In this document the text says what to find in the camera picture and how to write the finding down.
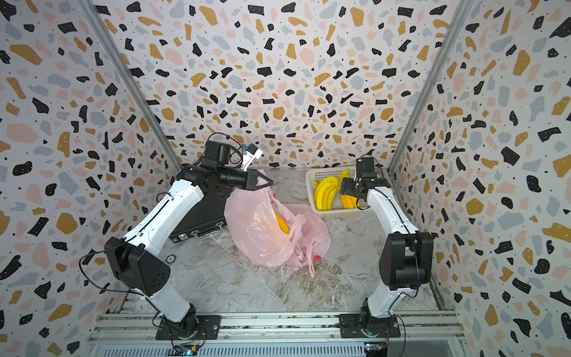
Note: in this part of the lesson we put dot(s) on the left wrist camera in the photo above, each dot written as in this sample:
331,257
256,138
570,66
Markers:
250,154

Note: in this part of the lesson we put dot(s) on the black flat case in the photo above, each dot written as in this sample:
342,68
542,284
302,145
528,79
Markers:
205,217

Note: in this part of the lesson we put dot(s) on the aluminium front rail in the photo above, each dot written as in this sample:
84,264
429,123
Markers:
415,333

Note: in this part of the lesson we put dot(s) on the yellow banana bunch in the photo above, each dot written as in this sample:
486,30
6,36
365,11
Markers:
283,225
327,190

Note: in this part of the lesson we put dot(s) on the white plastic basket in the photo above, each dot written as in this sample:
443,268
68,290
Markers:
337,211

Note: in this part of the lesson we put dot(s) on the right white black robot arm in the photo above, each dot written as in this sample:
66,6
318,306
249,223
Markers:
406,259

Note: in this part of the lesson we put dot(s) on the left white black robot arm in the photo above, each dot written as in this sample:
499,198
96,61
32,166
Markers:
134,258

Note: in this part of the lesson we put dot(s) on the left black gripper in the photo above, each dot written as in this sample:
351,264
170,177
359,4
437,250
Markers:
254,175

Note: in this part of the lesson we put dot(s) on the pink plastic bag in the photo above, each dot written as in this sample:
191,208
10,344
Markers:
251,221

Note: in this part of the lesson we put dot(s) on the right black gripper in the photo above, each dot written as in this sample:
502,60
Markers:
346,184

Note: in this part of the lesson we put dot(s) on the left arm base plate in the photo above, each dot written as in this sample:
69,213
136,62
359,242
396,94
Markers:
191,328

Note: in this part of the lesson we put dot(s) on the yellow banana bunch in basket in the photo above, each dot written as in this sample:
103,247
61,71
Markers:
327,190

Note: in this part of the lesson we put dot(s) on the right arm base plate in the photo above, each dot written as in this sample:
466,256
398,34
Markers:
353,326

